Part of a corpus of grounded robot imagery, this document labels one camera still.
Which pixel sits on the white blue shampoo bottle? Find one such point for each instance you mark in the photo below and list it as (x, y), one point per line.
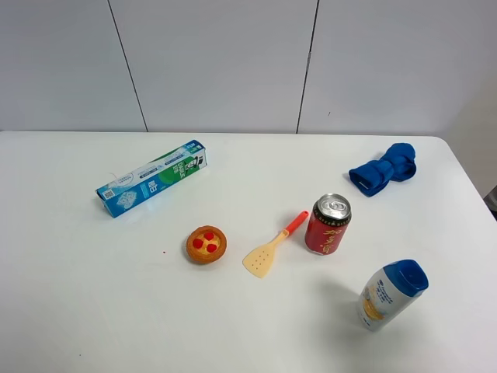
(389, 291)

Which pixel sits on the red drink can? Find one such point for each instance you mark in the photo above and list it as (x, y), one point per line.
(329, 220)

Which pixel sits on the toy fruit tart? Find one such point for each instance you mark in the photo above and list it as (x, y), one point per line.
(206, 244)

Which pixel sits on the blue green toothpaste box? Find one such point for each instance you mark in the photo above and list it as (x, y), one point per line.
(134, 188)

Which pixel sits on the orange handled toy spatula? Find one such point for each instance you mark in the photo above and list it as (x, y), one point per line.
(259, 261)

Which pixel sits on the blue cloth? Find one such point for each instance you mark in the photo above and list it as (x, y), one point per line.
(396, 164)

